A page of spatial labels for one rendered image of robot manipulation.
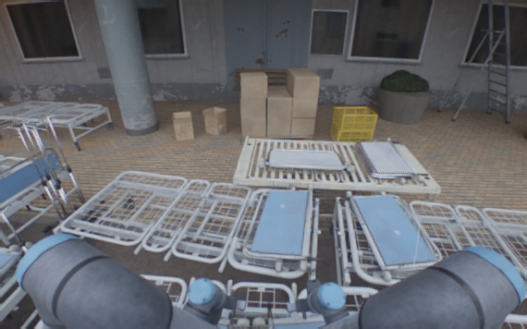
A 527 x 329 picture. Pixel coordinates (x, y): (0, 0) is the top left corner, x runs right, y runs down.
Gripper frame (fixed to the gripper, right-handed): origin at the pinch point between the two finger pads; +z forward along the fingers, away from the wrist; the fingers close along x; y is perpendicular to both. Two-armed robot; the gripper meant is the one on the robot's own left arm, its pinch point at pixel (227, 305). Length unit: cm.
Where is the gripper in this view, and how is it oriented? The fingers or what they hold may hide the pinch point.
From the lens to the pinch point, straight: 131.8
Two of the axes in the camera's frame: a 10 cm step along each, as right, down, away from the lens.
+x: -9.7, -0.1, 2.3
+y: 1.4, -8.0, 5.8
